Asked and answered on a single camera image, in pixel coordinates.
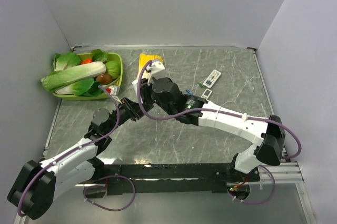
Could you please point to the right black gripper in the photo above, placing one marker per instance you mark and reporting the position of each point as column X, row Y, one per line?
column 145, row 89

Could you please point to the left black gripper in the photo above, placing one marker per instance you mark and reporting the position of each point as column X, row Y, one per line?
column 134, row 109

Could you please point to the grey white remote control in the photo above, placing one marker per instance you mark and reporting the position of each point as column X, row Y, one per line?
column 136, row 89

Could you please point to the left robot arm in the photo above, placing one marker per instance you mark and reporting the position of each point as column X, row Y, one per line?
column 38, row 184

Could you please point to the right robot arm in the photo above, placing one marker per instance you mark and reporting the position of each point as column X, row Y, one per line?
column 267, row 135

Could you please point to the small white remote control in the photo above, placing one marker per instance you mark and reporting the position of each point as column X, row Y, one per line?
column 206, row 94

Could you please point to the white remote with screen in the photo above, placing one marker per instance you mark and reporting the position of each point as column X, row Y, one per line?
column 212, row 79

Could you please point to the brown mushroom toy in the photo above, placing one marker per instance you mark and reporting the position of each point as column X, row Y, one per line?
column 104, row 78

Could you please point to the yellow cabbage toy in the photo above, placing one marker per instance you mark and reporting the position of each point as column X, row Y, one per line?
column 144, row 58

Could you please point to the round green lettuce toy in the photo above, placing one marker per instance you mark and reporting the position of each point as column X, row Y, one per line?
column 113, row 68

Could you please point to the bok choy toy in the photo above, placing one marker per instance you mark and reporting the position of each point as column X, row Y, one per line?
column 86, row 87

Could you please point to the green plastic basket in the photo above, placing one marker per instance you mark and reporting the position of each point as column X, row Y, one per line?
column 97, row 56

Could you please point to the long napa cabbage toy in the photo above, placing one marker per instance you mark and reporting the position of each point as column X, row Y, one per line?
column 58, row 79

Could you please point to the red tomato toy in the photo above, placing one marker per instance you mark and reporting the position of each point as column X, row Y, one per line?
column 86, row 62

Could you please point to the green leaf toy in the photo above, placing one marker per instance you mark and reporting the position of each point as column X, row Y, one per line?
column 64, row 61

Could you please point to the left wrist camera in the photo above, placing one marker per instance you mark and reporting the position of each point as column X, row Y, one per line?
column 113, row 90

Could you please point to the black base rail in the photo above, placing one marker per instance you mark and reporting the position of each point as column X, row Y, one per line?
column 119, row 186

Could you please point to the aluminium frame rail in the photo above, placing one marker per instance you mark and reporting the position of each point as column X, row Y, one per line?
column 284, row 172

